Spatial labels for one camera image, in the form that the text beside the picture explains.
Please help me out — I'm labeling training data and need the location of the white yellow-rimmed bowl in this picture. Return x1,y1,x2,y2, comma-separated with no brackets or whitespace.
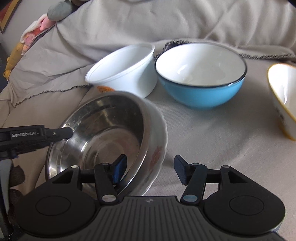
267,63,295,141

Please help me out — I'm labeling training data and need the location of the grey plush toy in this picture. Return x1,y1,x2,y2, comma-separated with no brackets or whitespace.
47,1,74,22

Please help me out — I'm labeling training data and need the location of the beige sofa cover blanket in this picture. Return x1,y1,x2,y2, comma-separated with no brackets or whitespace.
0,0,296,232

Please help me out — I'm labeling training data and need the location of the framed picture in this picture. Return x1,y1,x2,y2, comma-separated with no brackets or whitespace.
1,0,22,34

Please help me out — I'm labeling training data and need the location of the blue enamel bowl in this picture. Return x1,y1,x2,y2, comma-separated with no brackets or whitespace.
154,42,247,109

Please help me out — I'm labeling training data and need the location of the yellow plush toy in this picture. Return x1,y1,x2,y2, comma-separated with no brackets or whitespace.
4,42,24,81

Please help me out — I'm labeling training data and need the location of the stainless steel bowl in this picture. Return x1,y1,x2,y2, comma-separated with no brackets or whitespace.
45,91,151,195

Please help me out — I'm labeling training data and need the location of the pink white plush toy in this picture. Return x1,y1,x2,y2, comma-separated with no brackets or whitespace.
20,14,56,45

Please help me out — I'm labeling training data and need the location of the white rainbow paper bowl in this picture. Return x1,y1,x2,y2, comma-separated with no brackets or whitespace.
85,43,158,98

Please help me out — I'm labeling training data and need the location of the white floral plate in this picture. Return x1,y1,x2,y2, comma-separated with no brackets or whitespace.
127,99,168,196

